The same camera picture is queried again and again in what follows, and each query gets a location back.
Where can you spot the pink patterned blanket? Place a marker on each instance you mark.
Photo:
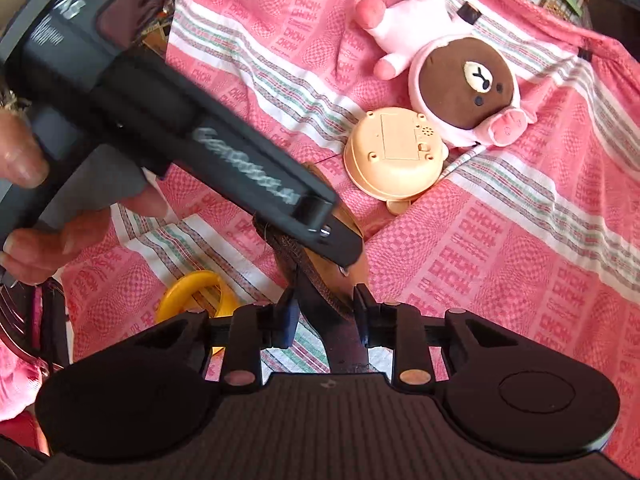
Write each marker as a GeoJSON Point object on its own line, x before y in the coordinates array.
{"type": "Point", "coordinates": [500, 260]}

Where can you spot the person's left hand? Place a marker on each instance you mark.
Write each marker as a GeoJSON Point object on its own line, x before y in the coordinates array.
{"type": "Point", "coordinates": [25, 160]}

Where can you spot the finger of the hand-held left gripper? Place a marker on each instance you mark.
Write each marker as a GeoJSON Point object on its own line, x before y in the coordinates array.
{"type": "Point", "coordinates": [335, 242]}

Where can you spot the pink suited brown bear plush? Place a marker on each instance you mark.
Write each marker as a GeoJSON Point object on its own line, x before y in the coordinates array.
{"type": "Point", "coordinates": [410, 25]}

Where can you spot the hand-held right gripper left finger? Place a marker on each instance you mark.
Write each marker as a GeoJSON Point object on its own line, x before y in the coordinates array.
{"type": "Point", "coordinates": [287, 322]}

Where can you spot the orange round plastic toy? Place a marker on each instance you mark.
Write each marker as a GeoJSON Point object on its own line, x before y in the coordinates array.
{"type": "Point", "coordinates": [390, 160]}

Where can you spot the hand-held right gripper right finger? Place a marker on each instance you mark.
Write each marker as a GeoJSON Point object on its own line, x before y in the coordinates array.
{"type": "Point", "coordinates": [364, 322]}

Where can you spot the brown round plush toy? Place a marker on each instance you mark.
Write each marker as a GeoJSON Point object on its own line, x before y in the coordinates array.
{"type": "Point", "coordinates": [327, 282]}

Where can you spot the black binder clip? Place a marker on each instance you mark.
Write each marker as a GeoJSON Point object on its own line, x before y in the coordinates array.
{"type": "Point", "coordinates": [467, 13]}
{"type": "Point", "coordinates": [585, 53]}

